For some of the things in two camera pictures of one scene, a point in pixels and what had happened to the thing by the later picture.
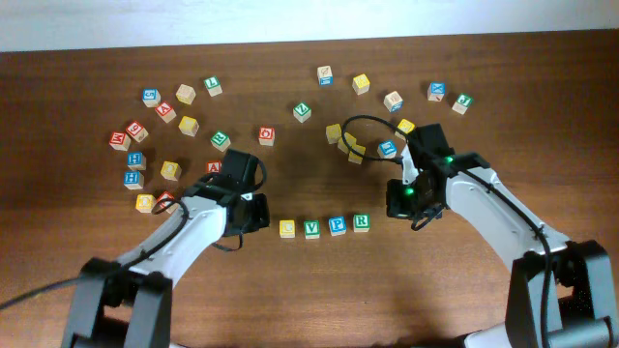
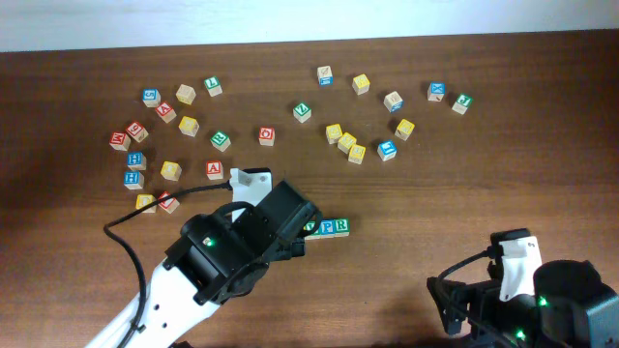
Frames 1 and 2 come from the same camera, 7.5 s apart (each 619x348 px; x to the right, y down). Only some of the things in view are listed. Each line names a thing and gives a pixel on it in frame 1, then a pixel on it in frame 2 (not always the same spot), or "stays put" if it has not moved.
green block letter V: [311, 229] stays put
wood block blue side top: [324, 75] stays put
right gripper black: [399, 202] → [446, 302]
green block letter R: [361, 223] → [341, 227]
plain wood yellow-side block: [186, 94] stays put
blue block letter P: [338, 225] → [328, 228]
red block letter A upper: [165, 111] stays put
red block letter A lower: [214, 166] stays put
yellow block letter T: [171, 170] stays put
